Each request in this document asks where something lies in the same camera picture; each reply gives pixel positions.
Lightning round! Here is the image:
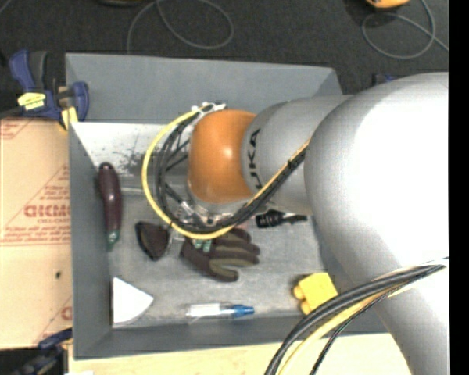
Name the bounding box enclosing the black cylinder on white bracket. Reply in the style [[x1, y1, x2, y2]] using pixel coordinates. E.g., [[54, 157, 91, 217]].
[[254, 209, 309, 230]]

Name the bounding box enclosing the white triangular piece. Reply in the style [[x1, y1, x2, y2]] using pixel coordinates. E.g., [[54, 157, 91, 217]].
[[112, 276, 155, 324]]

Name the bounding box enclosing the grey metal bin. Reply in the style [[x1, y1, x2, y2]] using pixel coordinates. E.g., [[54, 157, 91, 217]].
[[64, 52, 388, 359]]

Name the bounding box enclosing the yellow toy building block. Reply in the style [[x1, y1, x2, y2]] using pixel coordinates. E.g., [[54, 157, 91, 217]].
[[291, 272, 339, 315]]

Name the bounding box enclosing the white marker with blue cap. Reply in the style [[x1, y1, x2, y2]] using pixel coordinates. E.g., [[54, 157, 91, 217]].
[[185, 302, 256, 320]]

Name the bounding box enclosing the dark brown glove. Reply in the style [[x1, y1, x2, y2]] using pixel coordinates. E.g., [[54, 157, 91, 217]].
[[179, 227, 261, 283]]

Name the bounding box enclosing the dark brown triangular piece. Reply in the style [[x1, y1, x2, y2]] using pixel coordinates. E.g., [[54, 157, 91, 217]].
[[134, 220, 170, 262]]

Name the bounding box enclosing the brown cardboard board red print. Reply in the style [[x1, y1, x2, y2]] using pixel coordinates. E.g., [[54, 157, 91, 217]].
[[0, 116, 73, 352]]

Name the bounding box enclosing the purple toy eggplant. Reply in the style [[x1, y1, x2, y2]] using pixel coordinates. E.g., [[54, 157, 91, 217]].
[[97, 162, 124, 250]]

